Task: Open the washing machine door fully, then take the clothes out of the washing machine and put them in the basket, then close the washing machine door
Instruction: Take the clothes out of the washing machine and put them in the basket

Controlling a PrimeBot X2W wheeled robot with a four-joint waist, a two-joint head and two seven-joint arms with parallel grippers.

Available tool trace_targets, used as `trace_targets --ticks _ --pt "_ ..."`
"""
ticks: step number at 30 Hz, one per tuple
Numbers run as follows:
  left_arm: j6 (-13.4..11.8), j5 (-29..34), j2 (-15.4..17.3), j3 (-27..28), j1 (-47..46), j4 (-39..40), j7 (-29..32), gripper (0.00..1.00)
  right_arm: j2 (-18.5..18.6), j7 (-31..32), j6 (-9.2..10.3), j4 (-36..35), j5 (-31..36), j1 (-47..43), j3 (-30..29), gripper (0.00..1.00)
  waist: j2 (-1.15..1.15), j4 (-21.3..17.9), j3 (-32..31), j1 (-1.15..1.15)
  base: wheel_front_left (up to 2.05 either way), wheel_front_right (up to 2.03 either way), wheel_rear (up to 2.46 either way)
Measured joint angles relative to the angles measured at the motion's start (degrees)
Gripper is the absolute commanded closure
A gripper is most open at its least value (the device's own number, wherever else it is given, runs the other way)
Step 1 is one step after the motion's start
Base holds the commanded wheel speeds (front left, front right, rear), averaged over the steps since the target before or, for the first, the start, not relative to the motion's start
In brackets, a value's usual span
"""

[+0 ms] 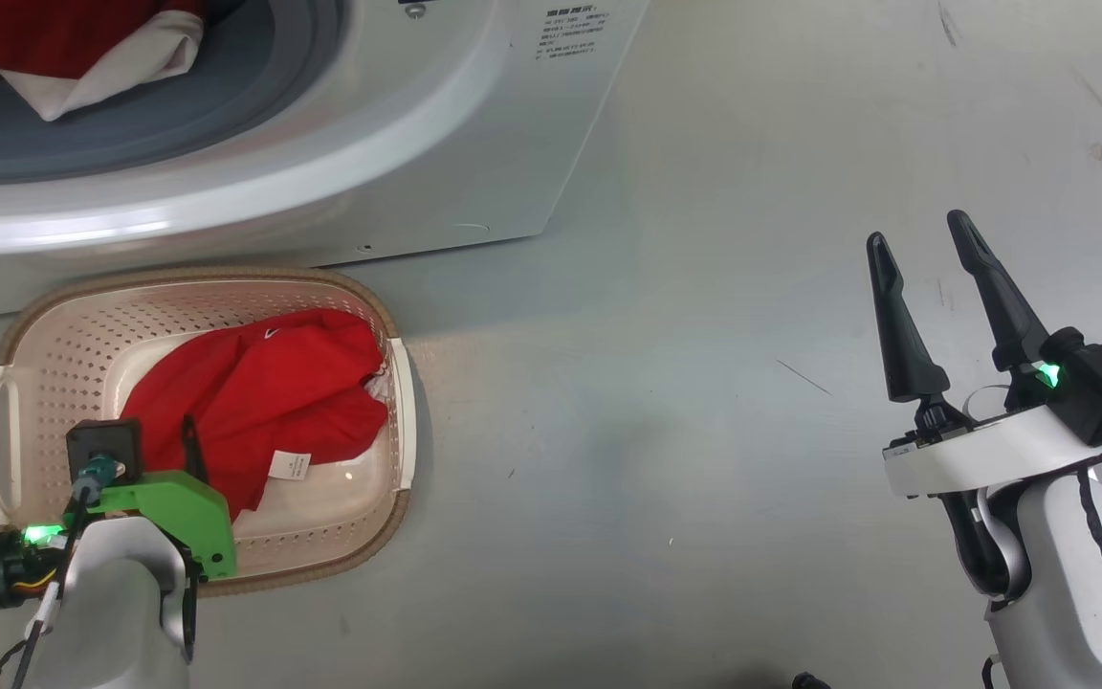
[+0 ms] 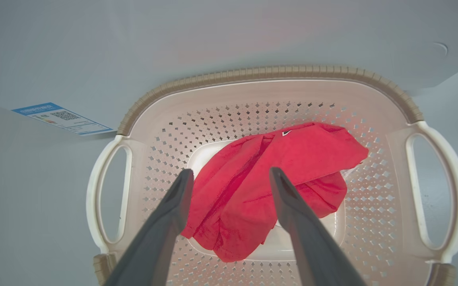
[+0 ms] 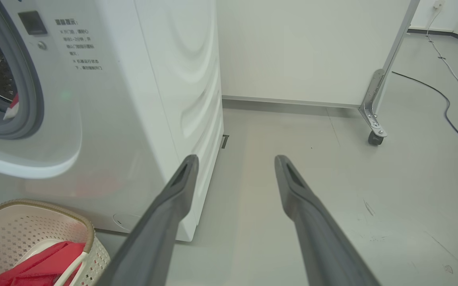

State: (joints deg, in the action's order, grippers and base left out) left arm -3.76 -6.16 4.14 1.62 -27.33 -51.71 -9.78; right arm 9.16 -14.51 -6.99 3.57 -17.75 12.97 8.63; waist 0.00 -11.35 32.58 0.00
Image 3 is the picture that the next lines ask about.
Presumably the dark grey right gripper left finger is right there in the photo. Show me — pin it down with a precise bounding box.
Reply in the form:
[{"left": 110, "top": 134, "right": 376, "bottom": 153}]
[{"left": 96, "top": 155, "right": 200, "bottom": 286}]

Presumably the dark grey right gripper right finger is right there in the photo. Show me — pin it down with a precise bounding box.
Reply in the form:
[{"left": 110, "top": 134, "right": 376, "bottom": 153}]
[{"left": 275, "top": 155, "right": 381, "bottom": 286}]

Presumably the red and white garment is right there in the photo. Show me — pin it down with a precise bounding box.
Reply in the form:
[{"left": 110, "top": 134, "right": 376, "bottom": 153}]
[{"left": 0, "top": 93, "right": 87, "bottom": 286}]

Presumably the white front-load washing machine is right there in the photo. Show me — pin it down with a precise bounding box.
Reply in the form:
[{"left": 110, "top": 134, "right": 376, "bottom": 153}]
[{"left": 0, "top": 0, "right": 225, "bottom": 242}]

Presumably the cream perforated laundry basket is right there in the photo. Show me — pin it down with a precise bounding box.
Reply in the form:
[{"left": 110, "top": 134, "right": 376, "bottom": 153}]
[{"left": 0, "top": 199, "right": 111, "bottom": 286}]

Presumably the metal partition leg with caster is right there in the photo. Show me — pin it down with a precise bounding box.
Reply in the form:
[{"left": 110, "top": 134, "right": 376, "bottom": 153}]
[{"left": 358, "top": 0, "right": 421, "bottom": 146}]

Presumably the white partition board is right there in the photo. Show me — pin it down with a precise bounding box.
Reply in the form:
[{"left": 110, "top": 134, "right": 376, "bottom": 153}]
[{"left": 216, "top": 0, "right": 412, "bottom": 110}]

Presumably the black floor cable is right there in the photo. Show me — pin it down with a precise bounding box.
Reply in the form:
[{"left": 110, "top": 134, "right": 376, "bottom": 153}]
[{"left": 392, "top": 71, "right": 458, "bottom": 154}]

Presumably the white floor cable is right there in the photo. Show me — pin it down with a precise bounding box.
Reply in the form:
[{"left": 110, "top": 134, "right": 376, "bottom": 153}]
[{"left": 426, "top": 8, "right": 458, "bottom": 118}]

